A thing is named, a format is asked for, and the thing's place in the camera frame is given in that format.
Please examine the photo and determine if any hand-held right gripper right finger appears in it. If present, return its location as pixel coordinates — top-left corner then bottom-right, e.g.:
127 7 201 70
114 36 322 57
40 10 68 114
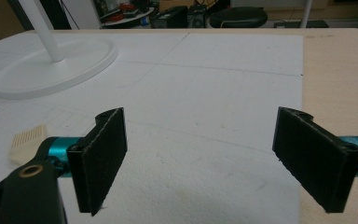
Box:
272 106 358 214

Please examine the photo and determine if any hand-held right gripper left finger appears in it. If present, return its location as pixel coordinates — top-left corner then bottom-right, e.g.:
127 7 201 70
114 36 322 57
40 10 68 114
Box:
66 106 129 217

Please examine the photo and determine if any cream ribbed plastic piece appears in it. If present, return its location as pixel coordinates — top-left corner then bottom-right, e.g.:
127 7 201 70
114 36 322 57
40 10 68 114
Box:
9 124 48 166

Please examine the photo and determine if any white paper sheet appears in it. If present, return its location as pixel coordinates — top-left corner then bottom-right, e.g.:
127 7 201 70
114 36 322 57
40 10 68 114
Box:
0 31 304 224

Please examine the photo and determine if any white lamp stand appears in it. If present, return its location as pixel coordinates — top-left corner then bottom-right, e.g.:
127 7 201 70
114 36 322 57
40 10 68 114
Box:
0 0 119 101

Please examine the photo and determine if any white round table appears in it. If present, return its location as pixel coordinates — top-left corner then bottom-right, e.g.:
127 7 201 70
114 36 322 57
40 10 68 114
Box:
101 7 155 27

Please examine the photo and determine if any white metal pole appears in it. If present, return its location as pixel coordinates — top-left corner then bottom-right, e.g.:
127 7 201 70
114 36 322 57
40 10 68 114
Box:
299 0 313 29

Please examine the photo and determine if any black box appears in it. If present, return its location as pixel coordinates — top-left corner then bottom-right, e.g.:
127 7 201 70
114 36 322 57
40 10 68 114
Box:
155 5 189 29

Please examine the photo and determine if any black round stool seat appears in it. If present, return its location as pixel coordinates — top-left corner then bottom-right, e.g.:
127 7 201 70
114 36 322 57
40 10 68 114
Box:
209 7 269 29

